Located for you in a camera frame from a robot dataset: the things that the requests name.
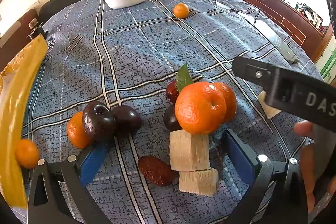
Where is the yellow tray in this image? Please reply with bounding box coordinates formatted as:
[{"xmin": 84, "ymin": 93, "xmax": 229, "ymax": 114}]
[{"xmin": 0, "ymin": 34, "xmax": 49, "ymax": 210}]

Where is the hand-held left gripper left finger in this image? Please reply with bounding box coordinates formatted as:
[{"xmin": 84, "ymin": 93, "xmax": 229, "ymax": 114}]
[{"xmin": 28, "ymin": 138, "xmax": 112, "ymax": 224}]

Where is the green leaf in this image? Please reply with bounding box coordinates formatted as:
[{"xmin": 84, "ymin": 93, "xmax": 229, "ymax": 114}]
[{"xmin": 176, "ymin": 63, "xmax": 194, "ymax": 93}]

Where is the red jujube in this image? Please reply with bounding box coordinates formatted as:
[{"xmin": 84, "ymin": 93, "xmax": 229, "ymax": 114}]
[
  {"xmin": 165, "ymin": 80, "xmax": 180, "ymax": 104},
  {"xmin": 138, "ymin": 156, "xmax": 178, "ymax": 187}
]

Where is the dark purple plum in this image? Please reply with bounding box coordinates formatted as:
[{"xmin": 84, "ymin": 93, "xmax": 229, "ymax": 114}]
[
  {"xmin": 112, "ymin": 105, "xmax": 142, "ymax": 133},
  {"xmin": 163, "ymin": 105, "xmax": 183, "ymax": 132},
  {"xmin": 82, "ymin": 102, "xmax": 117, "ymax": 143}
]

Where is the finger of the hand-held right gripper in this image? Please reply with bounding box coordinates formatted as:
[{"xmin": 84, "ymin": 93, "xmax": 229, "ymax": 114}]
[{"xmin": 232, "ymin": 56, "xmax": 276, "ymax": 88}]

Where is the person's right hand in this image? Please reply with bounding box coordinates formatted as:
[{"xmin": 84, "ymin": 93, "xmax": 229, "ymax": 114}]
[{"xmin": 294, "ymin": 120, "xmax": 328, "ymax": 214}]

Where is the black container with clip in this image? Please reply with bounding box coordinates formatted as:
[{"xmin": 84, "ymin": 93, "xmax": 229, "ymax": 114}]
[{"xmin": 28, "ymin": 18, "xmax": 49, "ymax": 41}]

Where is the plaid blue blanket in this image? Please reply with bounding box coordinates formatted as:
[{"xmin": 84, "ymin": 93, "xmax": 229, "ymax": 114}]
[{"xmin": 8, "ymin": 0, "xmax": 326, "ymax": 224}]

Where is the brown wooden cabinet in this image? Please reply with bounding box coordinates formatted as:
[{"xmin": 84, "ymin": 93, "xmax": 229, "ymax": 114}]
[{"xmin": 0, "ymin": 9, "xmax": 40, "ymax": 72}]

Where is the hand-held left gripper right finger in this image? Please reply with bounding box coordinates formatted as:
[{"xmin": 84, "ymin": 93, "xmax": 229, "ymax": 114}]
[{"xmin": 221, "ymin": 129, "xmax": 310, "ymax": 224}]

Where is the pale sugarcane piece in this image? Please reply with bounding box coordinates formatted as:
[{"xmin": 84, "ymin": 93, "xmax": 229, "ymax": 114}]
[
  {"xmin": 169, "ymin": 130, "xmax": 210, "ymax": 171},
  {"xmin": 178, "ymin": 168, "xmax": 219, "ymax": 197},
  {"xmin": 257, "ymin": 91, "xmax": 281, "ymax": 119}
]

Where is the green bamboo plant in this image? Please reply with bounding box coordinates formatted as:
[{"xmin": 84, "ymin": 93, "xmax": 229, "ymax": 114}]
[{"xmin": 321, "ymin": 49, "xmax": 336, "ymax": 81}]

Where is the tangerine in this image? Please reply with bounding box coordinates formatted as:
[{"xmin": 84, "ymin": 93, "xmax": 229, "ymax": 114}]
[
  {"xmin": 173, "ymin": 3, "xmax": 190, "ymax": 19},
  {"xmin": 175, "ymin": 81, "xmax": 227, "ymax": 135},
  {"xmin": 67, "ymin": 112, "xmax": 92, "ymax": 149},
  {"xmin": 15, "ymin": 139, "xmax": 40, "ymax": 169},
  {"xmin": 213, "ymin": 82, "xmax": 237, "ymax": 124}
]

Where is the silver metal stand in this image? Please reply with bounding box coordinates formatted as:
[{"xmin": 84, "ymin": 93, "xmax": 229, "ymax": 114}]
[{"xmin": 215, "ymin": 0, "xmax": 300, "ymax": 65}]

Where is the brown wooden panel ledge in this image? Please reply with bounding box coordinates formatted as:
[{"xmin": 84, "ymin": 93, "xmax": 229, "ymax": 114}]
[{"xmin": 203, "ymin": 0, "xmax": 328, "ymax": 62}]

